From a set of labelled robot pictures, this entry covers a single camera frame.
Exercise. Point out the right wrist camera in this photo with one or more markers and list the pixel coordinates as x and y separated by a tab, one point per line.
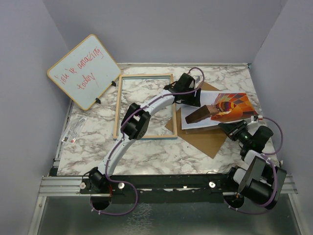
256	118

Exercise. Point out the plastic bag with hardware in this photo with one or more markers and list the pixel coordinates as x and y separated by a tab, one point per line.
73	129

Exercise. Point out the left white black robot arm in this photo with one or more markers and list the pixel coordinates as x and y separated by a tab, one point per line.
136	121

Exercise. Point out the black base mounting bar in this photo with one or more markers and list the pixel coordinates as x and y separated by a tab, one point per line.
159	189

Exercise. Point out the brown cardboard backing board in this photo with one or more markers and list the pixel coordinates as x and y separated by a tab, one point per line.
208	141

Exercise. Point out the hot air balloon photo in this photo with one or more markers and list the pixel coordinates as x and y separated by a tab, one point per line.
216	107

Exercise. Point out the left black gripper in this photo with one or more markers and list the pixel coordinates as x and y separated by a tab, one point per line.
192	101

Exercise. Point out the small whiteboard with red writing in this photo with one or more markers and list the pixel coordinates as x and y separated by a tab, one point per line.
86	72

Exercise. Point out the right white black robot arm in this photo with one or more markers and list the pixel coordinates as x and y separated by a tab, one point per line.
263	180

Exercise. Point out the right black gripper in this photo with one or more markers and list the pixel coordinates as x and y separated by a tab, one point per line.
233	129

